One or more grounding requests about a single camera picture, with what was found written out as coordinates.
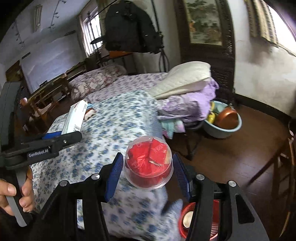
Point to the white toothpaste box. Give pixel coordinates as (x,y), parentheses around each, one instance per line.
(75,117)

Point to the light blue wash basin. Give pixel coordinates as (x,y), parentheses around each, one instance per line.
(214,131)

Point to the black folding stand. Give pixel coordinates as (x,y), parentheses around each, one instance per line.
(193,136)

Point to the purple floral bed sheet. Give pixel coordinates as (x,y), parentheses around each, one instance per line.
(125,84)

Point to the person's left hand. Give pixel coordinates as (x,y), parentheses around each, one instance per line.
(27,201)

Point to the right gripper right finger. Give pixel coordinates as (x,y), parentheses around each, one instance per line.
(184,180)

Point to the lilac folded blanket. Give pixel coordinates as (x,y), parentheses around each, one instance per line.
(188,107)

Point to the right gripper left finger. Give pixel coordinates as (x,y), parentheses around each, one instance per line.
(111,174)

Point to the brown plastic bowl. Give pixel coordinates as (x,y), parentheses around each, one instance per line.
(227,118)

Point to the framed landscape painting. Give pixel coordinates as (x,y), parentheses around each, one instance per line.
(206,34)

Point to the dark wooden chair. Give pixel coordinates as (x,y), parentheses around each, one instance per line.
(283,183)

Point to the clear cup with red wrappers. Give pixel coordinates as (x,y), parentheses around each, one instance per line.
(148,163)

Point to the red plastic trash basket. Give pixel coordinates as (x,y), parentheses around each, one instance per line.
(194,221)

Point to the cream quilted pillow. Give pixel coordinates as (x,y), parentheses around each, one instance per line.
(184,78)

